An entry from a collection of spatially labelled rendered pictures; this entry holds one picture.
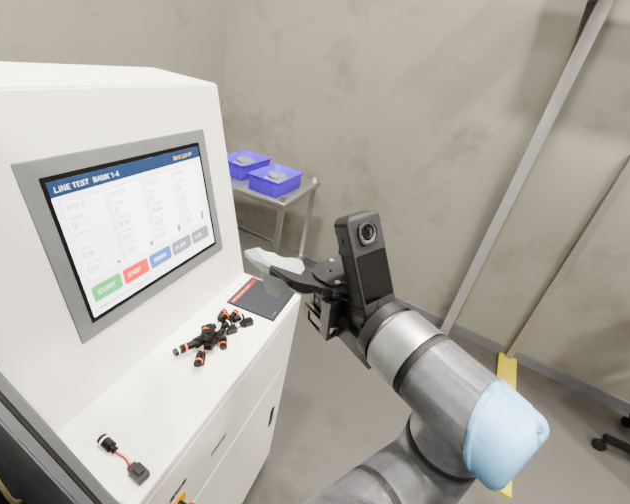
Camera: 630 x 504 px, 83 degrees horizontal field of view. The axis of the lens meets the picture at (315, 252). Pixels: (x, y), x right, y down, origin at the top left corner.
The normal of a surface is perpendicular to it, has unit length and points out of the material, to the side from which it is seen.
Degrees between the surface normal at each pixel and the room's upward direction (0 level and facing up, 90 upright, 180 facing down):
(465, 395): 37
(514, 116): 90
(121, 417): 0
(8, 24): 90
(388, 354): 69
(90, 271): 76
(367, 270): 62
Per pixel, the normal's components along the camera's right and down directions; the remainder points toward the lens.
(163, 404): 0.18, -0.85
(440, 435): -0.77, 0.22
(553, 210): -0.48, 0.36
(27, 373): 0.93, 0.12
